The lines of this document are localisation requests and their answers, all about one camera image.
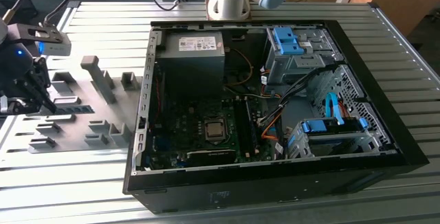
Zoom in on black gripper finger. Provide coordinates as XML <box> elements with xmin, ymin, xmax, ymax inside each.
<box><xmin>0</xmin><ymin>96</ymin><xmax>41</xmax><ymax>115</ymax></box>
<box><xmin>20</xmin><ymin>56</ymin><xmax>57</xmax><ymax>114</ymax></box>

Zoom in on black empty RAM slot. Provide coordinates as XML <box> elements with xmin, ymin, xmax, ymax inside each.
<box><xmin>233</xmin><ymin>96</ymin><xmax>250</xmax><ymax>158</ymax></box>

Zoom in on grey parts rack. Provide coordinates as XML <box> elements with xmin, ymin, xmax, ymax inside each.
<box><xmin>28</xmin><ymin>55</ymin><xmax>144</xmax><ymax>154</ymax></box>

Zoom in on green motherboard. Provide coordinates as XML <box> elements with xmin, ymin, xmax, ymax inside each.
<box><xmin>150</xmin><ymin>95</ymin><xmax>286</xmax><ymax>170</ymax></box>

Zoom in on grey power supply unit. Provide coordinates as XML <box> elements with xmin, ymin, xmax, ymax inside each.
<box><xmin>156</xmin><ymin>30</ymin><xmax>226</xmax><ymax>91</ymax></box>

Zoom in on black CPU socket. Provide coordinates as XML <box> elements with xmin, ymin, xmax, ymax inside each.
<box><xmin>202</xmin><ymin>115</ymin><xmax>230</xmax><ymax>144</ymax></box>

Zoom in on silver CPU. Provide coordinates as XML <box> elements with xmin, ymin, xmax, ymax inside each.
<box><xmin>205</xmin><ymin>122</ymin><xmax>226</xmax><ymax>139</ymax></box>

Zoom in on black graphics card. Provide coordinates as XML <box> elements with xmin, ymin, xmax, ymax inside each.
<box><xmin>186</xmin><ymin>149</ymin><xmax>237</xmax><ymax>167</ymax></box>

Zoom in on black open PC case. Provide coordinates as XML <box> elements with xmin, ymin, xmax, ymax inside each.
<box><xmin>122</xmin><ymin>19</ymin><xmax>430</xmax><ymax>214</ymax></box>

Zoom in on blue plastic drive latch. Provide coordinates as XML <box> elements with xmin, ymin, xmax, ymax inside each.
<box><xmin>273</xmin><ymin>27</ymin><xmax>297</xmax><ymax>44</ymax></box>
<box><xmin>280</xmin><ymin>43</ymin><xmax>305</xmax><ymax>56</ymax></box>

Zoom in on metal drive cage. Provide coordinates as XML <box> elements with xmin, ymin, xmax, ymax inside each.
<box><xmin>264</xmin><ymin>27</ymin><xmax>344</xmax><ymax>85</ymax></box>

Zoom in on hard disk in blue carrier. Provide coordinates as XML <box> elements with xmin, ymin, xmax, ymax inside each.
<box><xmin>300</xmin><ymin>117</ymin><xmax>368</xmax><ymax>134</ymax></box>

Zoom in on metal disk bay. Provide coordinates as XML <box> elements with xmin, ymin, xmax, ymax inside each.
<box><xmin>286</xmin><ymin>128</ymin><xmax>378</xmax><ymax>158</ymax></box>

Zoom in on brown wooden cabinet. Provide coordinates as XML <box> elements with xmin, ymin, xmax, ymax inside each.
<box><xmin>349</xmin><ymin>0</ymin><xmax>440</xmax><ymax>37</ymax></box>

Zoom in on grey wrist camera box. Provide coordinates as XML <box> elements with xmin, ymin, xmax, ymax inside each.
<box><xmin>6</xmin><ymin>23</ymin><xmax>72</xmax><ymax>57</ymax></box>

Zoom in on black camera cable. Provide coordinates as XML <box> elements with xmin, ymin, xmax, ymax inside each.
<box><xmin>42</xmin><ymin>0</ymin><xmax>82</xmax><ymax>26</ymax></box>

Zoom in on red wire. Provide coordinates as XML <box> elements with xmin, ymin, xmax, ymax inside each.
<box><xmin>154</xmin><ymin>76</ymin><xmax>162</xmax><ymax>111</ymax></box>

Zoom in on thin orange wire loop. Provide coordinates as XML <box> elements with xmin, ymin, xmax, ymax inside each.
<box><xmin>225</xmin><ymin>48</ymin><xmax>254</xmax><ymax>87</ymax></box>

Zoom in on orange power wires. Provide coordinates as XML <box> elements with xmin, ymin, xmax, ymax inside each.
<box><xmin>260</xmin><ymin>120</ymin><xmax>278</xmax><ymax>140</ymax></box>

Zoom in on black wire bundle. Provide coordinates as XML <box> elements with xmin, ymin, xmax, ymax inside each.
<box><xmin>276</xmin><ymin>64</ymin><xmax>344</xmax><ymax>109</ymax></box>

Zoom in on blue flat data wire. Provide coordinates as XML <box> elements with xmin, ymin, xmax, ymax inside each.
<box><xmin>324</xmin><ymin>92</ymin><xmax>345</xmax><ymax>126</ymax></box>

